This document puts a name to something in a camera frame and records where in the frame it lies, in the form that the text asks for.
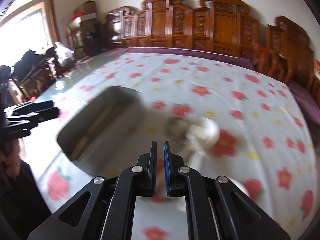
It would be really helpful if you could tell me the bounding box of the cream plastic spoon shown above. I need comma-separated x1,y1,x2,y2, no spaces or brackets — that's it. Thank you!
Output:
180,117,249,195

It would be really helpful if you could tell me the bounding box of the left hand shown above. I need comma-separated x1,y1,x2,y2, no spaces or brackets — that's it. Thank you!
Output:
1,139,21,178

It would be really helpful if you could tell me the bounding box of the dark wooden chair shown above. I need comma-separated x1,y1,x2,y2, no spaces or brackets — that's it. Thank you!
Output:
0,47,61,100

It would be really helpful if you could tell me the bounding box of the chopstick inside tray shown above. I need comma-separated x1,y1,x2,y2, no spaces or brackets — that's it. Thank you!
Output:
71,103,116,160

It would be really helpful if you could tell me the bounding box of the white plastic bag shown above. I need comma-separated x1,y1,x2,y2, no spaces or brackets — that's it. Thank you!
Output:
55,42,74,66

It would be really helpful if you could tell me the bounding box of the metal rectangular tray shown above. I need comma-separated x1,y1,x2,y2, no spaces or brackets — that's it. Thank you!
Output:
57,86,152,177

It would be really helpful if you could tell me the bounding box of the strawberry flower tablecloth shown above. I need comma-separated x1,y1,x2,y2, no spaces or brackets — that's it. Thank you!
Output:
37,52,316,240

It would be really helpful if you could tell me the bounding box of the cardboard box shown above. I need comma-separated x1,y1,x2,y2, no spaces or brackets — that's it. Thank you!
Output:
74,1,97,15

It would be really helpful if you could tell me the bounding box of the wooden armchair right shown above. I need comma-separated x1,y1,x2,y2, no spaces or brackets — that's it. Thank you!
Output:
252,46,293,84

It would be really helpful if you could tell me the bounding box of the red card sign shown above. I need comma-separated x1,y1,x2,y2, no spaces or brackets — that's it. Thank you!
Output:
314,58,320,79

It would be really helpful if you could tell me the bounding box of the carved wooden bench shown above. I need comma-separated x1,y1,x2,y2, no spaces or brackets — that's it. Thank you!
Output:
106,0,315,86

